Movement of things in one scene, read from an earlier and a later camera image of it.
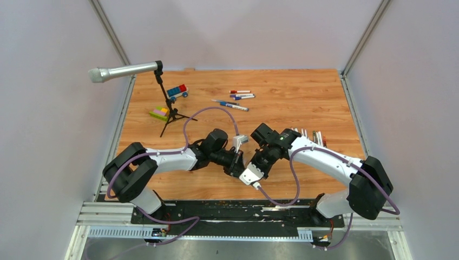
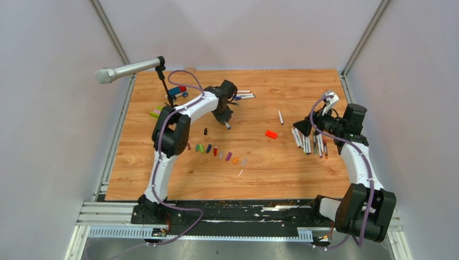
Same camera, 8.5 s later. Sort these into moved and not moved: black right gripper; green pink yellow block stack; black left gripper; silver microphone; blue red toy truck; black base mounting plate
Moved: silver microphone; black right gripper; black left gripper
Not moved: green pink yellow block stack; black base mounting plate; blue red toy truck
